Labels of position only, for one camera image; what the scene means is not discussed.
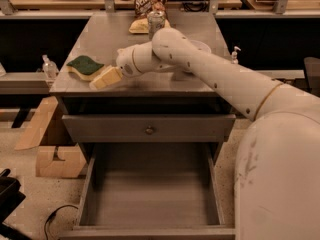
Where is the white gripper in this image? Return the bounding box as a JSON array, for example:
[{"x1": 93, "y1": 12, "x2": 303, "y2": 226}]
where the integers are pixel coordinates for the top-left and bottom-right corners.
[{"x1": 89, "y1": 46, "x2": 135, "y2": 90}]

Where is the green and yellow sponge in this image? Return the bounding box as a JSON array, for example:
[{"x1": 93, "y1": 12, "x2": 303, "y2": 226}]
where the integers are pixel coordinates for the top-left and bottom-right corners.
[{"x1": 66, "y1": 55, "x2": 105, "y2": 81}]

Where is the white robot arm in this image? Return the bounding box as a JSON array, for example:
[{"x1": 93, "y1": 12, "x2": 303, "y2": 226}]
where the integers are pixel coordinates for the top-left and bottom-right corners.
[{"x1": 90, "y1": 28, "x2": 320, "y2": 240}]

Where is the grey drawer cabinet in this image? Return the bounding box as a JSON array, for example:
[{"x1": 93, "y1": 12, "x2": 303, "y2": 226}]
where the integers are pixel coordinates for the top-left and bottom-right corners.
[{"x1": 50, "y1": 11, "x2": 235, "y2": 161}]

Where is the grey middle drawer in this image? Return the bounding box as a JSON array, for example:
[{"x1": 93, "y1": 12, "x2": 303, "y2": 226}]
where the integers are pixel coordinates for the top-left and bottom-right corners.
[{"x1": 62, "y1": 114, "x2": 235, "y2": 143}]

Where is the brass drawer knob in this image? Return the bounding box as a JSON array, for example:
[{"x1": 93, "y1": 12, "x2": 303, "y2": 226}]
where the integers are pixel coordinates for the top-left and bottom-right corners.
[{"x1": 145, "y1": 126, "x2": 155, "y2": 135}]

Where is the open grey bottom drawer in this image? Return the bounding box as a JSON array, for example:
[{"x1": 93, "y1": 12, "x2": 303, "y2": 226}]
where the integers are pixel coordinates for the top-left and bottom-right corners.
[{"x1": 59, "y1": 143, "x2": 235, "y2": 240}]

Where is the clear sanitizer bottle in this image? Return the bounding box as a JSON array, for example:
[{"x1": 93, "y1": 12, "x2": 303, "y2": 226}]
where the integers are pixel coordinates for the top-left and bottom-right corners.
[{"x1": 42, "y1": 55, "x2": 59, "y2": 80}]

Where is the silver soda can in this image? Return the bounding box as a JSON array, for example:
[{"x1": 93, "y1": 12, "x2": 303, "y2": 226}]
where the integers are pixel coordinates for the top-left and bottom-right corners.
[{"x1": 147, "y1": 10, "x2": 166, "y2": 39}]

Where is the chip bag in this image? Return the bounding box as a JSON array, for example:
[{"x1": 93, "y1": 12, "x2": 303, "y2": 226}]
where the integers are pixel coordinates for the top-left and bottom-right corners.
[{"x1": 129, "y1": 0, "x2": 170, "y2": 34}]

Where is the white ceramic bowl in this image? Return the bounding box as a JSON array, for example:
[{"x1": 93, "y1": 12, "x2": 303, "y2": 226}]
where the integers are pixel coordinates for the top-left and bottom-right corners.
[{"x1": 178, "y1": 40, "x2": 212, "y2": 74}]

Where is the cardboard box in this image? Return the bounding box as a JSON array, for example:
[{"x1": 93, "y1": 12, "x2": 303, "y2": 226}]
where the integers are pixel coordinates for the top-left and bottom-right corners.
[{"x1": 15, "y1": 96, "x2": 86, "y2": 178}]

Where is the black object at left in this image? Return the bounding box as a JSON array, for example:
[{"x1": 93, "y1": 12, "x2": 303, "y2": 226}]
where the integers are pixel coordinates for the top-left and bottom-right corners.
[{"x1": 0, "y1": 169, "x2": 31, "y2": 240}]

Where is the black floor cable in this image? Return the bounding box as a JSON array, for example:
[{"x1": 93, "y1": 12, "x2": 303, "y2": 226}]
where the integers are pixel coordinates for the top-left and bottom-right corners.
[{"x1": 43, "y1": 204, "x2": 80, "y2": 240}]

